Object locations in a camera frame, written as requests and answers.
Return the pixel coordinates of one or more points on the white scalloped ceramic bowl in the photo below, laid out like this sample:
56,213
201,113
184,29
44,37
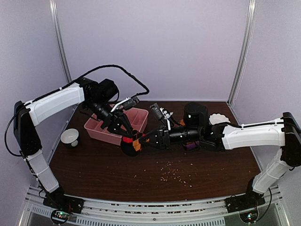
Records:
217,118

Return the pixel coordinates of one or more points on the right aluminium frame post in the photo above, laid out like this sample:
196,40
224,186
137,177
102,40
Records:
243,53

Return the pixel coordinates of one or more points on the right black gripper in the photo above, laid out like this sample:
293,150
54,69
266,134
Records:
160,143

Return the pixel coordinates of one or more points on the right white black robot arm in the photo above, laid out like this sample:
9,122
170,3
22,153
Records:
216,133

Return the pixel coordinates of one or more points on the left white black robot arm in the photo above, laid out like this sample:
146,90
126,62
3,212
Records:
94,96

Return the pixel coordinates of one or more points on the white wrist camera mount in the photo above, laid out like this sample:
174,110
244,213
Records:
166,118
121,106

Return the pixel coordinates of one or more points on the aluminium frame post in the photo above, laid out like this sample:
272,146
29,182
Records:
243,53
59,39

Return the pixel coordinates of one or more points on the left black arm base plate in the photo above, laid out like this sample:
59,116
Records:
68,204

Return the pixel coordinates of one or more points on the maroon orange purple striped sock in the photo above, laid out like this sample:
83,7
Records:
190,147

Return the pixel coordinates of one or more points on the black argyle red orange sock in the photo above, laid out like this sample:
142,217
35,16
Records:
132,146

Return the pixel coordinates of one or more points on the small white round container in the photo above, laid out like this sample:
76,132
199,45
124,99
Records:
70,138

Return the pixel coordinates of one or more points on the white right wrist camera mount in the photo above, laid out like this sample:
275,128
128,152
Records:
166,118

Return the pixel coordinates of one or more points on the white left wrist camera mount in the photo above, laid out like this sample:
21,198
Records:
121,106

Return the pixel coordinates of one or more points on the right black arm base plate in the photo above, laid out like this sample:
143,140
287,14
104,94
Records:
243,202

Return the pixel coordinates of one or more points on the left aluminium frame post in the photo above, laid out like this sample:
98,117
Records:
59,39

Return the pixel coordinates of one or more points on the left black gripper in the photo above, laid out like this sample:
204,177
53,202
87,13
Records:
114,124

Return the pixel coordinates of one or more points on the pink divided organizer tray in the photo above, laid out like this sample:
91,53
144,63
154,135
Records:
138,118

